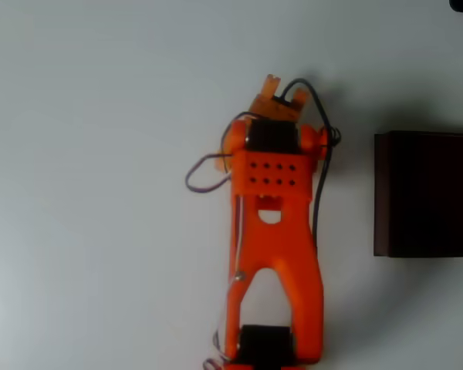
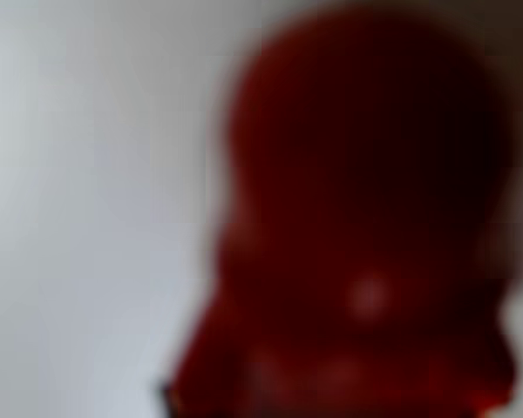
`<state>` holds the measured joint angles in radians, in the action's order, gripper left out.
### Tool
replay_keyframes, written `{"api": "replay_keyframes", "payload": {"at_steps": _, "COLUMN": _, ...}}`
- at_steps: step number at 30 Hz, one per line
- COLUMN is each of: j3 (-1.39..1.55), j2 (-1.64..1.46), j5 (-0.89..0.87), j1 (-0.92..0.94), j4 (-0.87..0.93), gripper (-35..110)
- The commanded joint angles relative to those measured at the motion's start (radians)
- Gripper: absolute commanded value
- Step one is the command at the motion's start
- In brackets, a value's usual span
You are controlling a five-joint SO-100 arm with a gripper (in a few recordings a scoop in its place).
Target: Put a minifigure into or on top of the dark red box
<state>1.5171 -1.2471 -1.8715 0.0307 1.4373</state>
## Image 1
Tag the dark brown open box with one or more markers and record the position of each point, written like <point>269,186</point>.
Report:
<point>428,192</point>

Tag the light orange two-prong camera bracket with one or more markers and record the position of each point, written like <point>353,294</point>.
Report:
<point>272,86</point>

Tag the small black camera module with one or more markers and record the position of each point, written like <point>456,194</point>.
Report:
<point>283,101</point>

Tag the light orange gripper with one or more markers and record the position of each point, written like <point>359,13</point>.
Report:
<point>272,85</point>

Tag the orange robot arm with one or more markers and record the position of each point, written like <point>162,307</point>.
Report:
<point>274,239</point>

